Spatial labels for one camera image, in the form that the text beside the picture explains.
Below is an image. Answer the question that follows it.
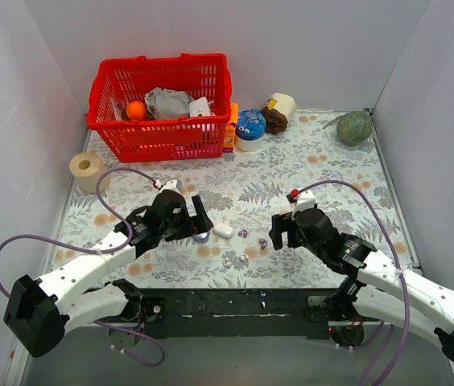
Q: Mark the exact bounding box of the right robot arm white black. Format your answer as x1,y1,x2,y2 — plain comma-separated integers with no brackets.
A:
269,207,454,363

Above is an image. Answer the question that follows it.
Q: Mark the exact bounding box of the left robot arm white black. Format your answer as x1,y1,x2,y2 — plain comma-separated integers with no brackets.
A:
4,189,213,358

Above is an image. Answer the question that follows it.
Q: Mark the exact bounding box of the purple earbud right one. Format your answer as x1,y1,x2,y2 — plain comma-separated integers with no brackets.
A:
258,238,268,249

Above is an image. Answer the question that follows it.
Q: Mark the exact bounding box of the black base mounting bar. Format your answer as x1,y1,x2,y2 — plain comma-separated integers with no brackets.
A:
108,287,367,343

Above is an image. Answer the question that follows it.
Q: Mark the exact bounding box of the floral patterned table mat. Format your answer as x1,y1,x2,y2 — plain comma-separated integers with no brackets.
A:
44,110,418,288

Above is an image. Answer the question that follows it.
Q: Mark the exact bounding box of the orange purple carton box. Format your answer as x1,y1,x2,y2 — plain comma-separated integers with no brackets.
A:
223,103,239,153

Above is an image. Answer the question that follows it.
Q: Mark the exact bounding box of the beige paper roll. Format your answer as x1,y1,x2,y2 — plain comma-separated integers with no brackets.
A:
69,150,109,194

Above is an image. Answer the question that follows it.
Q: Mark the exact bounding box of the white blue lidded tub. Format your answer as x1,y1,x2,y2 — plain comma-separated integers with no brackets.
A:
235,109,266,152

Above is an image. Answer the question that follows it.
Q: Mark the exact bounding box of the red plastic shopping basket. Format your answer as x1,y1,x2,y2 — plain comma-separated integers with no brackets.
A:
87,53,232,163

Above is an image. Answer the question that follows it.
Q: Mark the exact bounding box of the green melon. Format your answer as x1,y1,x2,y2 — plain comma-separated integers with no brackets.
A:
336,111,373,146

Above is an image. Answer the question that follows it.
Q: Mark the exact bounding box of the orange fruit in basket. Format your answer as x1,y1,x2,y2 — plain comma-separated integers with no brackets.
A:
126,101,147,121

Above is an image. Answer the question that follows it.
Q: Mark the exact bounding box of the grey crumpled bag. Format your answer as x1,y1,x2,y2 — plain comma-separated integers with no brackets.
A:
144,87,194,120

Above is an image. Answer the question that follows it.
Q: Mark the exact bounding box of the white small box in basket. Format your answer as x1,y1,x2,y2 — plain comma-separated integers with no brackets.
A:
188,96,213,117

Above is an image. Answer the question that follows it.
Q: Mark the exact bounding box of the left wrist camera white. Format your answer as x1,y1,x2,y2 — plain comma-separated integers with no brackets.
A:
155,179,182,194

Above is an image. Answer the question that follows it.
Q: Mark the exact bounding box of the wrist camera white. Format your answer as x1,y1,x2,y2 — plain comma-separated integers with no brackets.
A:
155,179,182,194
287,189,316,219

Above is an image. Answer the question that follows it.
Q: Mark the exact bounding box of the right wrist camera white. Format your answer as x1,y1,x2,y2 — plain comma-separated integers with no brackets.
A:
287,189,316,219

